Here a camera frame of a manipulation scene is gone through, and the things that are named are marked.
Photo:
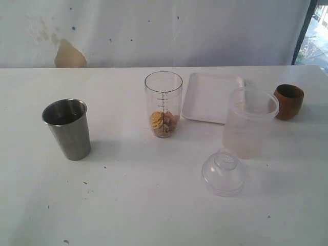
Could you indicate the fruit pieces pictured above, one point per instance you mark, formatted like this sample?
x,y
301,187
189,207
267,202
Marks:
x,y
163,124

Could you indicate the stainless steel cup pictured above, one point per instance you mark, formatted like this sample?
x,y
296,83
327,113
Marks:
x,y
67,120

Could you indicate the brown wooden cup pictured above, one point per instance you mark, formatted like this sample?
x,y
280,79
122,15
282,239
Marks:
x,y
290,98

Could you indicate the clear graduated shaker cup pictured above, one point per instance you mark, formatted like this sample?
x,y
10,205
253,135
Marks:
x,y
163,92

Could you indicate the clear shaker lid dome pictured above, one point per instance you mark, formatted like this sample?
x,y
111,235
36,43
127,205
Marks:
x,y
223,173

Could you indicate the white rectangular tray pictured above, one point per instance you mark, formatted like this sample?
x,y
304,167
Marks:
x,y
207,96

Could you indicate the translucent plastic container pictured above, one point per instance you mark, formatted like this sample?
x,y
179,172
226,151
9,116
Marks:
x,y
250,115

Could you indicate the window frame dark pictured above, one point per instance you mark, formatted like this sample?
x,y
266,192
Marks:
x,y
307,20

